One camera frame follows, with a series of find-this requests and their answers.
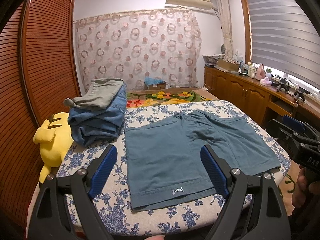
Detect blue denim jeans pile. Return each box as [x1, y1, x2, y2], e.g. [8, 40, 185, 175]
[68, 85, 127, 147]

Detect wooden louvered wardrobe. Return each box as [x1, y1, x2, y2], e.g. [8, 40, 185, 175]
[1, 0, 80, 228]

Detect cardboard box with blue cloth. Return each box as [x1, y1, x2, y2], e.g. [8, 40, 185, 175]
[144, 76, 165, 90]

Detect blue floral white quilt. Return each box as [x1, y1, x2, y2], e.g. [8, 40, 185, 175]
[56, 100, 292, 237]

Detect wooden sideboard cabinet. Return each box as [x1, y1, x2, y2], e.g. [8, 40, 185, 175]
[204, 67, 319, 129]

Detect black spare gripper device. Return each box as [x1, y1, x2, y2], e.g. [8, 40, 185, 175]
[277, 78, 290, 93]

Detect pink bottle on sideboard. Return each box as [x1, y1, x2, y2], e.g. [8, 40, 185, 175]
[255, 63, 266, 81]

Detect grey green folded garment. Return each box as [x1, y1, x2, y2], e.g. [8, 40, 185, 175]
[63, 77, 124, 111]

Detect beige tied side curtain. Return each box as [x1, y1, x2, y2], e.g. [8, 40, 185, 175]
[216, 0, 233, 61]

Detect yellow plush toy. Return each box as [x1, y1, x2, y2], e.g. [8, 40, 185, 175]
[33, 112, 73, 184]

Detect teal blue shorts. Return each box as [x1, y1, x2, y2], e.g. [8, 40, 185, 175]
[125, 110, 280, 211]

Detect colourful flower blanket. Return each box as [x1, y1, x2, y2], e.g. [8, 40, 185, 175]
[127, 88, 219, 108]

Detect flat cardboard box on sideboard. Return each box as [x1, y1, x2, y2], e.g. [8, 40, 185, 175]
[217, 59, 240, 72]

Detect grey zebra window blind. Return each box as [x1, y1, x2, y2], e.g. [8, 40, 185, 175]
[246, 0, 319, 88]

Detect person right hand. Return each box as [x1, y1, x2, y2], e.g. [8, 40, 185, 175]
[292, 165, 308, 208]

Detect pink circle pattern curtain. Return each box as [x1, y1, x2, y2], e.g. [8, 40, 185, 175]
[73, 9, 201, 90]

